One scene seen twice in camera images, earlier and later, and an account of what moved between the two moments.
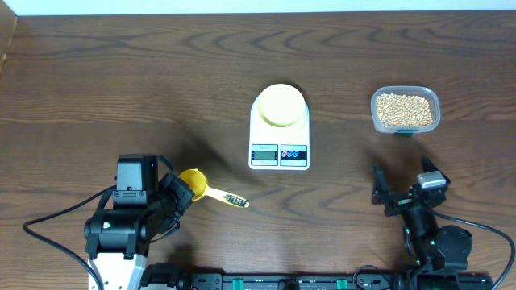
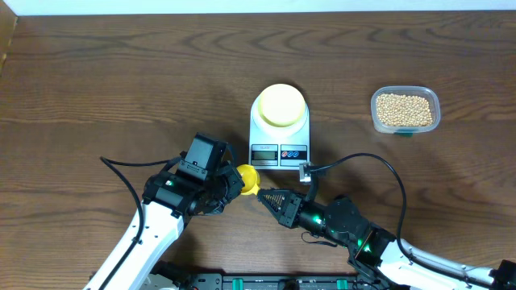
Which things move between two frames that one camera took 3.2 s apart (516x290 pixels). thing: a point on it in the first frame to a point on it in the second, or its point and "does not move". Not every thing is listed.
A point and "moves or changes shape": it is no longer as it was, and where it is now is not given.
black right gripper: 380,193 to 290,209
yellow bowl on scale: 281,105 does not move
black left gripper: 185,193 to 235,184
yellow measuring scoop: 197,181 moves or changes shape
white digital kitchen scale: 279,148 does not move
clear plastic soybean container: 400,109 does not move
